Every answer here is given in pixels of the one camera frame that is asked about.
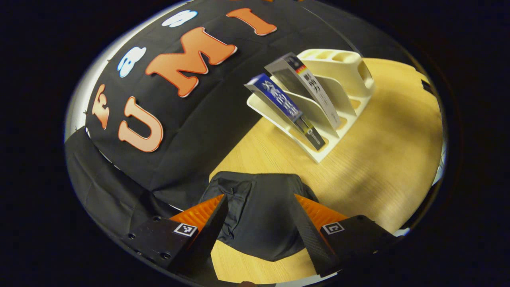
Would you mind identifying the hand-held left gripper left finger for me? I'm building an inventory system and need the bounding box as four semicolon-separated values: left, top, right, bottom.
121;194;230;276

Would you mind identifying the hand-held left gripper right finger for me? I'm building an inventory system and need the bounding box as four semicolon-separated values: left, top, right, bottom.
294;194;399;279

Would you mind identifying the black schoolbag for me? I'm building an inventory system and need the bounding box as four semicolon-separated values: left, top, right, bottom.
199;171;320;262

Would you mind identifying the blue book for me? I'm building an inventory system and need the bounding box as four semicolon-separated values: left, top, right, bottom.
243;73;327;151

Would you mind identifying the grey book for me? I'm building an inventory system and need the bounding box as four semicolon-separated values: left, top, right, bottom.
264;52;342;130

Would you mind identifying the white bookshelf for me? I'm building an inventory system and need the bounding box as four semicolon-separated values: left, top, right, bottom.
246;48;376;164

